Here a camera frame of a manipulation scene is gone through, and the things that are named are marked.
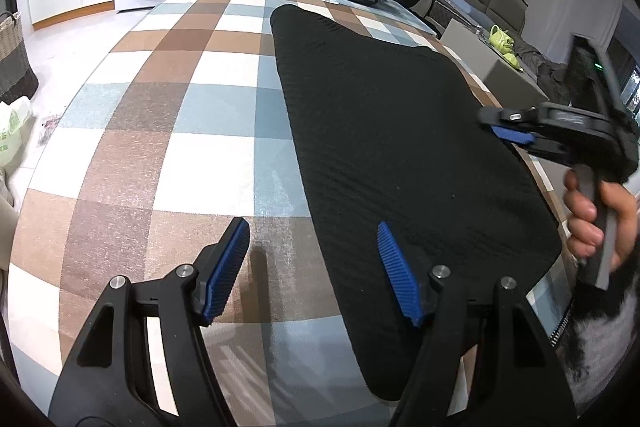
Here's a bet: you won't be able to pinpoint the printed paper scrap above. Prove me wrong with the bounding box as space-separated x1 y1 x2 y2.
37 114 63 142

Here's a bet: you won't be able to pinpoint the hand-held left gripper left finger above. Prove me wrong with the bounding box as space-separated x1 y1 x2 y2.
47 216 251 427

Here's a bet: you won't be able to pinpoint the person's right hand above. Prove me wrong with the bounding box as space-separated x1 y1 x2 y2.
564 171 640 275

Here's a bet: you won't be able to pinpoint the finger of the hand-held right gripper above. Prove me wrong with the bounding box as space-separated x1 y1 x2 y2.
490 124 551 154
477 106 546 128

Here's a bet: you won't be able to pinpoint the dark grey bedding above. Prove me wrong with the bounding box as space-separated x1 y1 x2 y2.
515 39 573 105

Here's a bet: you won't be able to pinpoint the white green plastic bag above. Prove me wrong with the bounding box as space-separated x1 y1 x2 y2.
0 99 35 168

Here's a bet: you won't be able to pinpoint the person's right forearm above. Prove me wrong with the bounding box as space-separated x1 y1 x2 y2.
562 257 640 413

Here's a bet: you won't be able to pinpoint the grey side table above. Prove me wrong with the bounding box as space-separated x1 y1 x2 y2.
440 18 551 110

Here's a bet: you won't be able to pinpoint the blue cushion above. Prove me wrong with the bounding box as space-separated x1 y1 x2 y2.
446 0 488 20

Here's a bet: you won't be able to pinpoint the wicker basket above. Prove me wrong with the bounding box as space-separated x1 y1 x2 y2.
0 11 40 105

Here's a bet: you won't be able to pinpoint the brown blue checkered blanket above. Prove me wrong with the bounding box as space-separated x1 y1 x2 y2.
7 0 576 427

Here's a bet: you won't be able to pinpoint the black knit garment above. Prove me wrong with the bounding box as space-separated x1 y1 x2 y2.
270 4 563 400

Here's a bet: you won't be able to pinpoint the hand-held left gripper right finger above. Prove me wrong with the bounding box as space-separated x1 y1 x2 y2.
376 221 580 427

